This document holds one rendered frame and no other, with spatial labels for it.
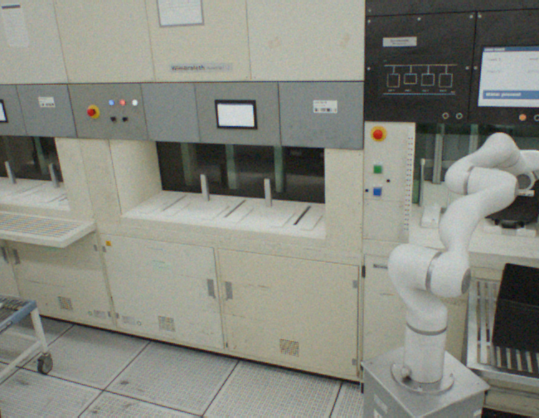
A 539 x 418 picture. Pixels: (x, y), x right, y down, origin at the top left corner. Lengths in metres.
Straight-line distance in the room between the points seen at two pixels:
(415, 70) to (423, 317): 0.96
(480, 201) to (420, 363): 0.52
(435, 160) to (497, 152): 1.23
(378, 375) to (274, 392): 1.16
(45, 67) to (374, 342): 2.15
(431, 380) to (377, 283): 0.81
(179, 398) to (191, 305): 0.48
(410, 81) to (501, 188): 0.61
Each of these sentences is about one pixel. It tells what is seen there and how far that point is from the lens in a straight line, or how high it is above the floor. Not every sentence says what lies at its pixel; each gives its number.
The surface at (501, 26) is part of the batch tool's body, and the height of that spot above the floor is 1.75.
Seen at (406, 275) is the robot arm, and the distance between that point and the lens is 1.46.
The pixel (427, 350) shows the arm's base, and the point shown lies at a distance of 1.56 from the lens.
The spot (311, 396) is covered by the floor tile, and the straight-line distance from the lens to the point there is 2.71.
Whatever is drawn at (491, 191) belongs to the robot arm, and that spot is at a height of 1.29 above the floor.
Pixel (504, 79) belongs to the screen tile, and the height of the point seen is 1.57.
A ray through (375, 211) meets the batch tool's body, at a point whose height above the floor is 1.00.
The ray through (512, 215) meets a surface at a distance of 2.37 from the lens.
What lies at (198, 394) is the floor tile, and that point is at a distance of 2.78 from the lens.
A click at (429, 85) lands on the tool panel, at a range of 2.02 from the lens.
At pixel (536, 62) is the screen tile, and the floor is 1.63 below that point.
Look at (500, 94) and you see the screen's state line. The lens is 2.03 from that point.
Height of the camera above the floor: 1.82
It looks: 21 degrees down
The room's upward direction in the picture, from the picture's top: 3 degrees counter-clockwise
